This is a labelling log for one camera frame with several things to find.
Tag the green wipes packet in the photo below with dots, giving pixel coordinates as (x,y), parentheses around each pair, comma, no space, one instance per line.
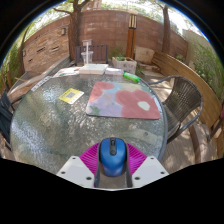
(131,76)

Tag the slim tree trunk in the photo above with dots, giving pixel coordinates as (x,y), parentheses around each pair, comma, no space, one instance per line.
(166,33)

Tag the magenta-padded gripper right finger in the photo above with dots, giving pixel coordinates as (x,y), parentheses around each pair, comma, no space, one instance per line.
(150,170)

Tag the beige stone block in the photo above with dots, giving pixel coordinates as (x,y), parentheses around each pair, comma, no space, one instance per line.
(144,55)

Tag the blue and black computer mouse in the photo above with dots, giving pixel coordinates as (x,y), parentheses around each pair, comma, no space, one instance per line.
(112,156)

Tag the colourful printed magazine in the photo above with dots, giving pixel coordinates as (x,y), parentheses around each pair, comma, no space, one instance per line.
(66,72)

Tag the white printed strip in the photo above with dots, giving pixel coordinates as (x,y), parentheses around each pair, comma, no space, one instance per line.
(41,83)

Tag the yellow square card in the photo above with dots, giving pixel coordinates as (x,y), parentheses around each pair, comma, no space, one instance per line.
(71,96)

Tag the clear plastic cup with straw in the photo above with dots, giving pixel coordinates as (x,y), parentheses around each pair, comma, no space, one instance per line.
(87,57)

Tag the black metal chair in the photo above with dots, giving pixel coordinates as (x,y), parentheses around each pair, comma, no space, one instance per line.
(5,116)

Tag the dark wicker armchair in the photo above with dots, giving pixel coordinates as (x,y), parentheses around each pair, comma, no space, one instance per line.
(183,100)

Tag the forked tree trunk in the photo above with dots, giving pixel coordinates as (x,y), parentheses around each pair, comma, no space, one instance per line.
(73,33)

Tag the floral pink mouse pad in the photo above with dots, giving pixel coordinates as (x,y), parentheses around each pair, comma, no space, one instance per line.
(123,100)

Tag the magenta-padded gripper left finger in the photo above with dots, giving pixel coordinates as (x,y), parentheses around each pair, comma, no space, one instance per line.
(74,170)

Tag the thin white booklet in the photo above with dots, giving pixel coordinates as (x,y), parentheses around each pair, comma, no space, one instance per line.
(114,71)

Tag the stone planter box with plants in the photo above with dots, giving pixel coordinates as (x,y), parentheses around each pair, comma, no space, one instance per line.
(125,65)

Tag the wooden garden lamp post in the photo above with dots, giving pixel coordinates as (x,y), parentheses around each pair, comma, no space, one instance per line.
(131,40)

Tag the long curved wooden bench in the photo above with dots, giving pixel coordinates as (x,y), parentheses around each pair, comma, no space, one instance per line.
(200,90)

